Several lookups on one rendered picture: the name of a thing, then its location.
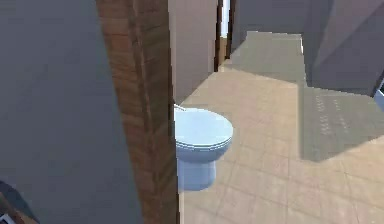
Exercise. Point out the dark brown room door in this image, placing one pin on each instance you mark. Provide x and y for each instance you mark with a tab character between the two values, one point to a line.
219	33

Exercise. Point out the white toilet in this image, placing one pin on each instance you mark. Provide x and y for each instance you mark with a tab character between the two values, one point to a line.
201	133

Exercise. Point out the brown wooden room door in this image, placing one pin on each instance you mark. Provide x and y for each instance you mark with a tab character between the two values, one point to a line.
143	110

